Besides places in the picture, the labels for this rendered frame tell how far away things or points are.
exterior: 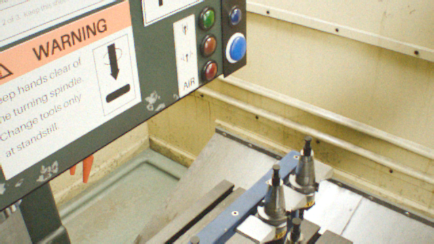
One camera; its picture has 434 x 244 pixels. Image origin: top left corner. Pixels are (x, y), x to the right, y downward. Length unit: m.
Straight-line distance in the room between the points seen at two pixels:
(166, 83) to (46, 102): 0.15
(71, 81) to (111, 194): 1.60
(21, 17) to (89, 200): 1.63
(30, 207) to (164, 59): 0.95
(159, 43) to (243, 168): 1.23
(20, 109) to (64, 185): 1.54
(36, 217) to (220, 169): 0.65
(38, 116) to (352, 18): 1.02
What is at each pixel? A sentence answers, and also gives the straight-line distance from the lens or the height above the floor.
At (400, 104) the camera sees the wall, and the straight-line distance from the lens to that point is 1.37.
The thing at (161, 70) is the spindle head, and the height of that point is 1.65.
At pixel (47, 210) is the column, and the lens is 1.44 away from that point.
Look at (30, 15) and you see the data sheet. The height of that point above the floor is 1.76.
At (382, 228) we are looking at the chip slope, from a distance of 1.54.
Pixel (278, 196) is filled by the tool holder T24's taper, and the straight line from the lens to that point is 0.92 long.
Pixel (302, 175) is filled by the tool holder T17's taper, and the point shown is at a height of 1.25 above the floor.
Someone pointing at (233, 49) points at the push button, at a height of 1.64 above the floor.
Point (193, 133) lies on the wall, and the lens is 1.93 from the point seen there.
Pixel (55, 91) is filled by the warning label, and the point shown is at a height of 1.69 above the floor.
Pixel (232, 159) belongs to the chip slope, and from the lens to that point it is 1.73.
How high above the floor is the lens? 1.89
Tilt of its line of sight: 34 degrees down
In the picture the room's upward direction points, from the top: 2 degrees counter-clockwise
